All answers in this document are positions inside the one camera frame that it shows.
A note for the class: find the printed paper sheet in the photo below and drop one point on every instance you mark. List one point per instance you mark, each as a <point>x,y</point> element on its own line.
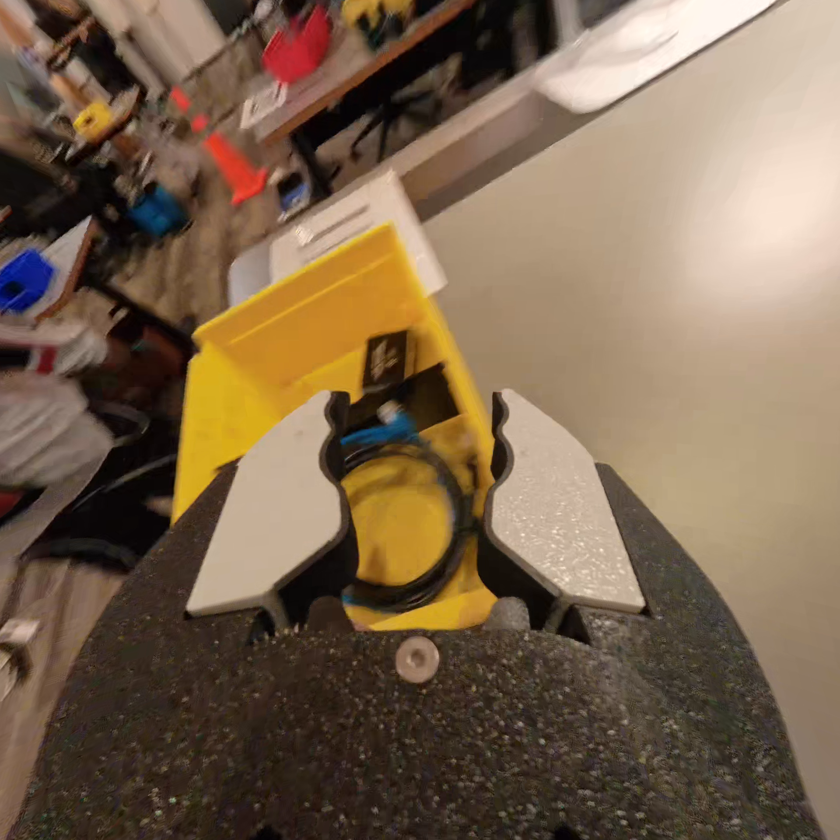
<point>341,216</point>

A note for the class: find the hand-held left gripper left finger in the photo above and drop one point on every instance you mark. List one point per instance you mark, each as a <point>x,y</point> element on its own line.
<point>269,525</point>

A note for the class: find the wooden work table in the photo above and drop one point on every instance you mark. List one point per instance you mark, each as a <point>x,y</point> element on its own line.
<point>367,72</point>

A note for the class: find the small yellow bin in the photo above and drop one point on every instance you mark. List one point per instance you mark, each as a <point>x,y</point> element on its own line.
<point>377,13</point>

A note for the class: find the teal floor crate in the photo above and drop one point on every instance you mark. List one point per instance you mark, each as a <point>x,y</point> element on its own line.
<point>157,210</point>

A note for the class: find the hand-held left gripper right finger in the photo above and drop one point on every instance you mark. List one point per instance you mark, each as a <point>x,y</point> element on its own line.
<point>564,525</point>

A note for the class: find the yellow plastic bin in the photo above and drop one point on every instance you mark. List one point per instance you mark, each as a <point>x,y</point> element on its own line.
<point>289,348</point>

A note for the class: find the red plastic bin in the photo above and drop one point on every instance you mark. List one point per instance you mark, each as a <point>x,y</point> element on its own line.
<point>295,46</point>

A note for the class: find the orange traffic cone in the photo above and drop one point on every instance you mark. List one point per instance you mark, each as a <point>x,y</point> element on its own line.
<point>236,170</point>

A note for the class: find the small blue bin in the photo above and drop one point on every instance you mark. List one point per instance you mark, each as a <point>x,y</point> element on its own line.
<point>23,279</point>

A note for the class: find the black network adapter box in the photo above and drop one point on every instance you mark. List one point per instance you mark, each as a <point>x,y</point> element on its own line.
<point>387,361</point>

